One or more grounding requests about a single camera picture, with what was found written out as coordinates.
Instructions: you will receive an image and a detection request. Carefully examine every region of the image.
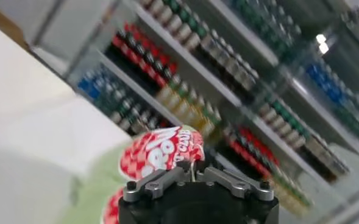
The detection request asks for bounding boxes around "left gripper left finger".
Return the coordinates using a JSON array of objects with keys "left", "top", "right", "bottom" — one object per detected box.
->
[{"left": 123, "top": 161, "right": 194, "bottom": 202}]

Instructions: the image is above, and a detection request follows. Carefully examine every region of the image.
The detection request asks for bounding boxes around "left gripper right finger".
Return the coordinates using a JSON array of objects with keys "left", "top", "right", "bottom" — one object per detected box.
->
[{"left": 194, "top": 161, "right": 275, "bottom": 201}]

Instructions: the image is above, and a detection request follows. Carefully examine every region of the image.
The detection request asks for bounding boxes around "light green t-shirt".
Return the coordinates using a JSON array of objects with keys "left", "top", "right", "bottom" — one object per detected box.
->
[{"left": 57, "top": 125, "right": 206, "bottom": 224}]

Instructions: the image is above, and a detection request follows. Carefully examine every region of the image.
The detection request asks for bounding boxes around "yellow juice bottle green cap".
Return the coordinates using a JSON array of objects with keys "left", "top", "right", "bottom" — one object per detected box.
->
[
  {"left": 156, "top": 75, "right": 182, "bottom": 106},
  {"left": 165, "top": 83, "right": 190, "bottom": 113},
  {"left": 174, "top": 90, "right": 199, "bottom": 121},
  {"left": 200, "top": 112, "right": 226, "bottom": 142},
  {"left": 182, "top": 97, "right": 208, "bottom": 128},
  {"left": 191, "top": 105, "right": 217, "bottom": 135}
]

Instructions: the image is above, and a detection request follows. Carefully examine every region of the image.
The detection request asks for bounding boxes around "grey beverage shelf unit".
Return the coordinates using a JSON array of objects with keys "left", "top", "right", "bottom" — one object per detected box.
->
[
  {"left": 215, "top": 0, "right": 359, "bottom": 224},
  {"left": 66, "top": 0, "right": 293, "bottom": 159}
]

